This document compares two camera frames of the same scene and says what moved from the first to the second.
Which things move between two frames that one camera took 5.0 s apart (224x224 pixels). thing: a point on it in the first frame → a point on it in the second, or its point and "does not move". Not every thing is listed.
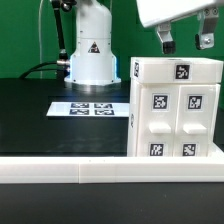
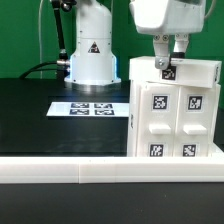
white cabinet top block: (146, 70) does not move
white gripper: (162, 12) → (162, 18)
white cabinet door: (158, 121) does not move
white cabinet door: (194, 120) does not move
